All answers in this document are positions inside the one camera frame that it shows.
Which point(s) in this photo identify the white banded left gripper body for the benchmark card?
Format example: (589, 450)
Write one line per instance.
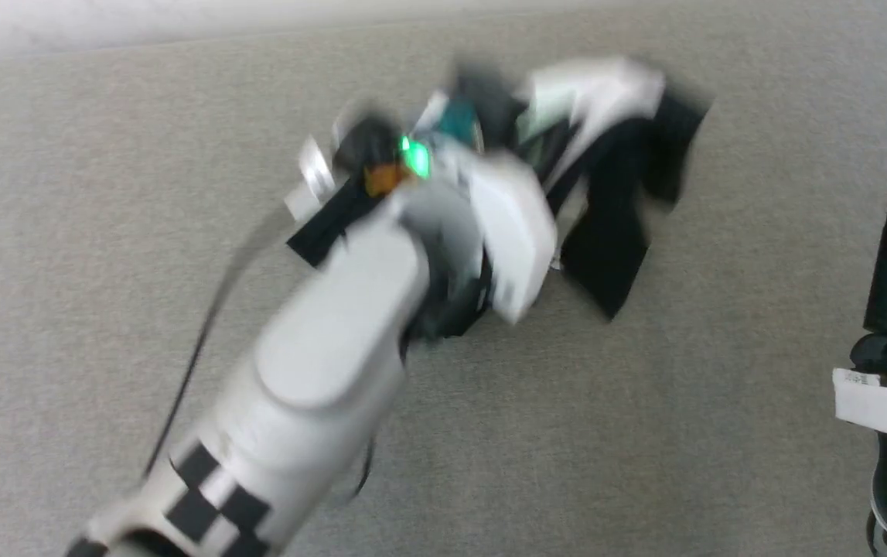
(516, 232)

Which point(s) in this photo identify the white and black garment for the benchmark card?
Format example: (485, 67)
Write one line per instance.
(598, 93)

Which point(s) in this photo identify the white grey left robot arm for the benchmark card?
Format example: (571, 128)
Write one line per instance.
(335, 340)

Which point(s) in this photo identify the grey fabric sofa surface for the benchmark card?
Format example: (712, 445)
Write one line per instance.
(721, 425)

